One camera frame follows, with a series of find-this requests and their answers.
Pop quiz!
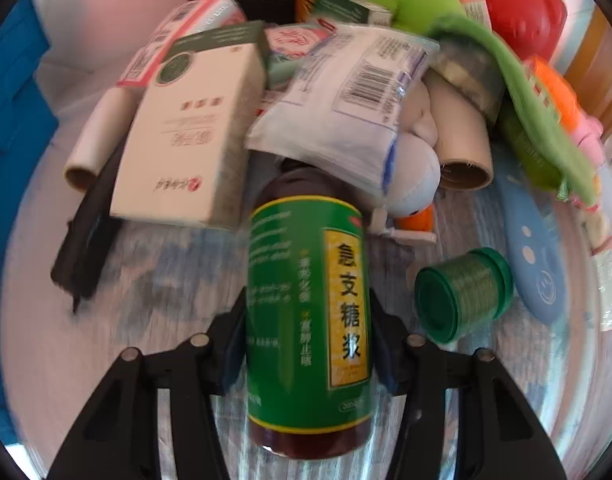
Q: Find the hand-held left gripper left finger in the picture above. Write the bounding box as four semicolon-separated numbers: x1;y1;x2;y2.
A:
46;287;249;480

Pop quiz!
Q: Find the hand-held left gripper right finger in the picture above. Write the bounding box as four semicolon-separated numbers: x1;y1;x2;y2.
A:
368;287;569;480

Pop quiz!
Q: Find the green label syrup bottle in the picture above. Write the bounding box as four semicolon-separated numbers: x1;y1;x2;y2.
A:
245;162;373;461

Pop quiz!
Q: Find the white mask packet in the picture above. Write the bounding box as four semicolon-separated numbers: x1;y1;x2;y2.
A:
245;22;441;196

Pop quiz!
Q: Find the blue plastic crate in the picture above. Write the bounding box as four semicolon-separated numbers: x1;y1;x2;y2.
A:
0;0;59;448

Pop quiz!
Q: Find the blue smiley toy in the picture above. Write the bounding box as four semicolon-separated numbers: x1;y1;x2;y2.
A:
496;160;569;323

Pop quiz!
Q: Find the white plush toy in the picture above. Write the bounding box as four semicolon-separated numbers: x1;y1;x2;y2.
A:
383;80;443;231

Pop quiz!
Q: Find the brown cardboard roll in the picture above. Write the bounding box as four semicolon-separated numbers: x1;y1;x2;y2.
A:
428;80;494;192

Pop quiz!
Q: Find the white and green box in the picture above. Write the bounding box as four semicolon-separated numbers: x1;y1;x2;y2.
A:
109;20;267;228

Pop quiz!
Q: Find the white cardboard roll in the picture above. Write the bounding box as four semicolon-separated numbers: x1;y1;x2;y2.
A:
63;85;132;193

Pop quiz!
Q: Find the dark grey tape roll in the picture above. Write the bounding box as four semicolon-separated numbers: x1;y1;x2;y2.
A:
426;42;509;121

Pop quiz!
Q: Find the pink pig toy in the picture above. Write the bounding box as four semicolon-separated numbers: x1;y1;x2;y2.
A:
568;115;609;166

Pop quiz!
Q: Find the pink round packet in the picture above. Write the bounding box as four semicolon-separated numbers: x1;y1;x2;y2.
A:
263;22;337;86

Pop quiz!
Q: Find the pink and white box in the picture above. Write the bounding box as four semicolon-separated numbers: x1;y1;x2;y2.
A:
117;0;247;88

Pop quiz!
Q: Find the orange and green box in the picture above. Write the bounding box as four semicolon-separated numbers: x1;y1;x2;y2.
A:
294;0;393;28

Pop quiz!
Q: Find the red toy suitcase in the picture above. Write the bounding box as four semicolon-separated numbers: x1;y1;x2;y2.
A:
443;0;569;68

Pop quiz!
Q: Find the green wire spool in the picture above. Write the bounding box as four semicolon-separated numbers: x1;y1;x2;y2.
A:
415;248;514;345

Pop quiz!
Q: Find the wooden frame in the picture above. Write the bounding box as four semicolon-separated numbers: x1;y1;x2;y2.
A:
566;10;612;126

